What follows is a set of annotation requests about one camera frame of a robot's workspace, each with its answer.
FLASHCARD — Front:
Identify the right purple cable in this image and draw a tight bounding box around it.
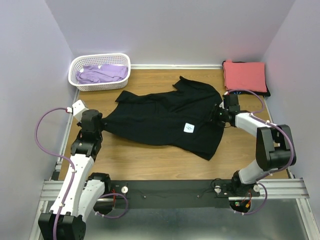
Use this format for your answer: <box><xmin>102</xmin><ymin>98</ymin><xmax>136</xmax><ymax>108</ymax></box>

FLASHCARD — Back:
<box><xmin>223</xmin><ymin>89</ymin><xmax>293</xmax><ymax>176</ymax></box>

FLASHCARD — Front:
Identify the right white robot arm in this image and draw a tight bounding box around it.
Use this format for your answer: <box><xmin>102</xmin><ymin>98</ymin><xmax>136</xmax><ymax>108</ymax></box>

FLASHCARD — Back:
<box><xmin>210</xmin><ymin>92</ymin><xmax>297</xmax><ymax>196</ymax></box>

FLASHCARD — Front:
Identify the folded black t shirt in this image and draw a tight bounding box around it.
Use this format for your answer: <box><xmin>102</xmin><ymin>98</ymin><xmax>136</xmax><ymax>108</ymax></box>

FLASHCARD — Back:
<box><xmin>221</xmin><ymin>60</ymin><xmax>272</xmax><ymax>98</ymax></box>

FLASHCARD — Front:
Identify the aluminium frame rail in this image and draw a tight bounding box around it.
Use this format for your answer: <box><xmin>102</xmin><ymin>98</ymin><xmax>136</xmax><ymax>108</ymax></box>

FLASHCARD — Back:
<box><xmin>40</xmin><ymin>180</ymin><xmax>64</xmax><ymax>201</ymax></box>

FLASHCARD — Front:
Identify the folded red t shirt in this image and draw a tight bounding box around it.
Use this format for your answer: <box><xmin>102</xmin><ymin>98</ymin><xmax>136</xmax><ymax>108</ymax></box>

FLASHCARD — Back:
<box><xmin>222</xmin><ymin>59</ymin><xmax>267</xmax><ymax>93</ymax></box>

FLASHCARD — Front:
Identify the purple t shirt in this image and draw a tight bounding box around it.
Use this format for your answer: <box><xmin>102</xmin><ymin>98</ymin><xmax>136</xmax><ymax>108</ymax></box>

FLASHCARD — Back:
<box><xmin>75</xmin><ymin>64</ymin><xmax>129</xmax><ymax>84</ymax></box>

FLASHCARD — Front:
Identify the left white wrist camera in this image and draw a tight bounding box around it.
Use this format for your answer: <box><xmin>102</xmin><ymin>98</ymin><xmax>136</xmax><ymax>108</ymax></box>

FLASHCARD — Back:
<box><xmin>72</xmin><ymin>99</ymin><xmax>88</xmax><ymax>122</ymax></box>

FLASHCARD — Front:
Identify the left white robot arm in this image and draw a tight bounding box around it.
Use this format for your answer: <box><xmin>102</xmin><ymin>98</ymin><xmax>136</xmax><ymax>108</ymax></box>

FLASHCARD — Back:
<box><xmin>38</xmin><ymin>109</ymin><xmax>111</xmax><ymax>240</ymax></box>

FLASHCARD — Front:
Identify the white plastic laundry basket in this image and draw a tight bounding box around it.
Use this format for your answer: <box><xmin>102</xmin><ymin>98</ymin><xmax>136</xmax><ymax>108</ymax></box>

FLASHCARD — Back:
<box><xmin>68</xmin><ymin>53</ymin><xmax>131</xmax><ymax>92</ymax></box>

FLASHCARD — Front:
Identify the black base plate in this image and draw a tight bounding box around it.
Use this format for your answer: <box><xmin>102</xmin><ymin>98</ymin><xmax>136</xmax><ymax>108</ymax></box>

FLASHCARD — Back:
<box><xmin>93</xmin><ymin>178</ymin><xmax>262</xmax><ymax>214</ymax></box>

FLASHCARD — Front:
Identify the black t shirt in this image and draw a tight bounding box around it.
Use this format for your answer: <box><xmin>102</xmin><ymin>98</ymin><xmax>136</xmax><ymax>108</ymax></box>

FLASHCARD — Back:
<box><xmin>221</xmin><ymin>60</ymin><xmax>272</xmax><ymax>98</ymax></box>
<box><xmin>101</xmin><ymin>76</ymin><xmax>224</xmax><ymax>161</ymax></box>

